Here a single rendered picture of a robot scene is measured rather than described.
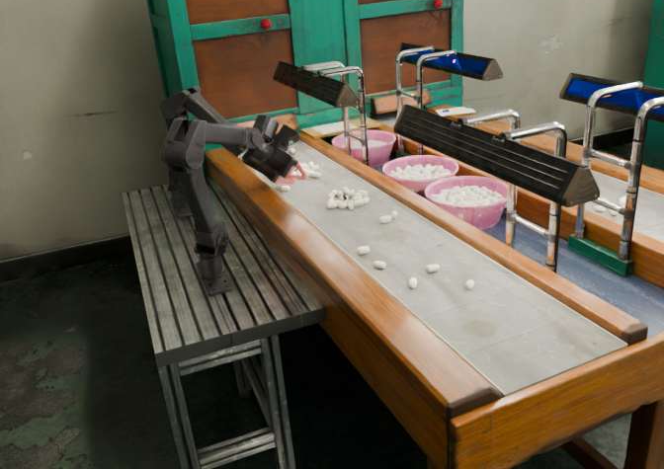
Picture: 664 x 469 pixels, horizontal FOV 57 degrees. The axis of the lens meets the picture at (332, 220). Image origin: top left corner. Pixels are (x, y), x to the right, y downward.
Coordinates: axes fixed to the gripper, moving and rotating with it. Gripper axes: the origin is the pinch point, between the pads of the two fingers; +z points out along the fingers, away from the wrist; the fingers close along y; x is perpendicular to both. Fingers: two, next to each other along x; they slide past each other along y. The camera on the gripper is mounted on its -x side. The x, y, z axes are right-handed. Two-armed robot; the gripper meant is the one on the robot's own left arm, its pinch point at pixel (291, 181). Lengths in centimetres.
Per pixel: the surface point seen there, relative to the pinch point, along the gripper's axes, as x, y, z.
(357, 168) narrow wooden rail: -16.2, -3.2, 18.0
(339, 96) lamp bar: -31.9, -20.1, -11.8
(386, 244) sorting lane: -2, -59, 5
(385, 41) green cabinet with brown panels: -72, 59, 33
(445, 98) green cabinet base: -69, 58, 76
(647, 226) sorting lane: -44, -88, 54
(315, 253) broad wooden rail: 9, -58, -12
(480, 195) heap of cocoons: -30, -44, 38
